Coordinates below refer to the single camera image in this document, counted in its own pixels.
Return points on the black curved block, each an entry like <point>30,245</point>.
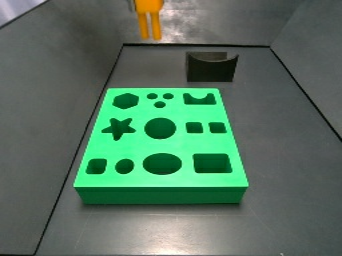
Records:
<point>210,66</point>

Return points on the green shape sorter board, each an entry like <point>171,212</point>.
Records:
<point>161,149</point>

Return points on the orange three prong block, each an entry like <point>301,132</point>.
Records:
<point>147,11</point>

